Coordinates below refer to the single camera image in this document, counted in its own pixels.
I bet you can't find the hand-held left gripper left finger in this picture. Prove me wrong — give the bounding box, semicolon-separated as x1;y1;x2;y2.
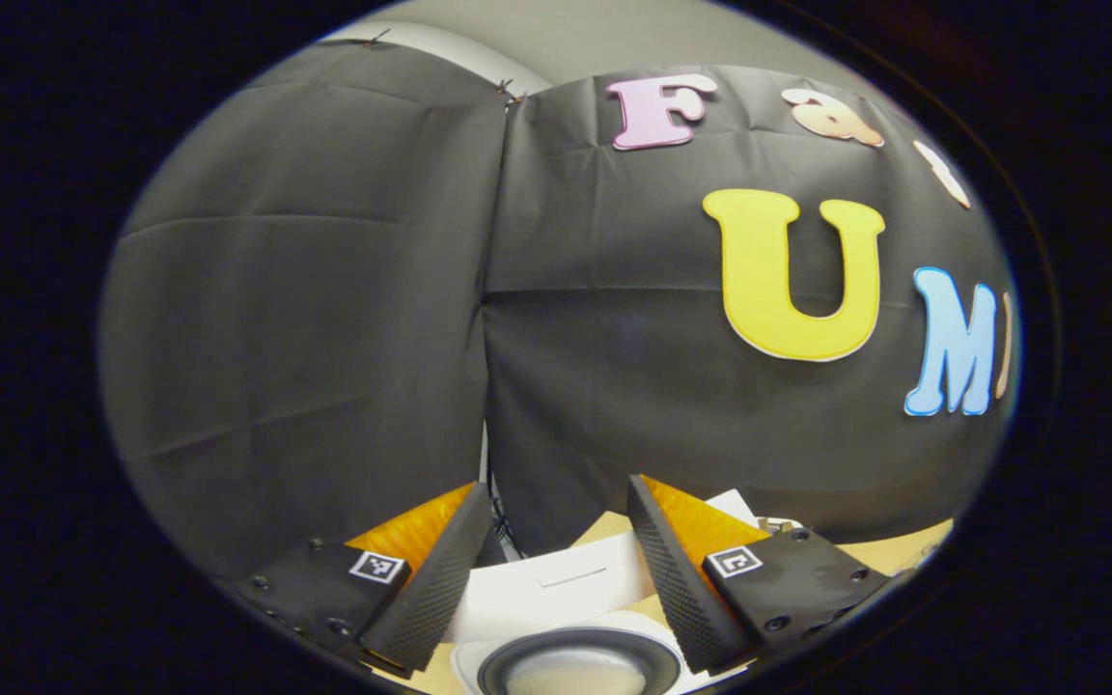
228;483;494;675

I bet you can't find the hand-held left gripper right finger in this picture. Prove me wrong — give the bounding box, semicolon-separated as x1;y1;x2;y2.
625;475;895;677

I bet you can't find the white rice cooker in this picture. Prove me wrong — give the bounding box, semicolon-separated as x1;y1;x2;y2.
442;529;755;695

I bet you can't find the white rice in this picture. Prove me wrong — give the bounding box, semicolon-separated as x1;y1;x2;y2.
508;649;649;695

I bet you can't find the black backdrop cloth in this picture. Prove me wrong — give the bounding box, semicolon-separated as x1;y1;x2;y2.
100;39;1020;580

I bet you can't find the black cable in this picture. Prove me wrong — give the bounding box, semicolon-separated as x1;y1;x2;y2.
486;473;525;563

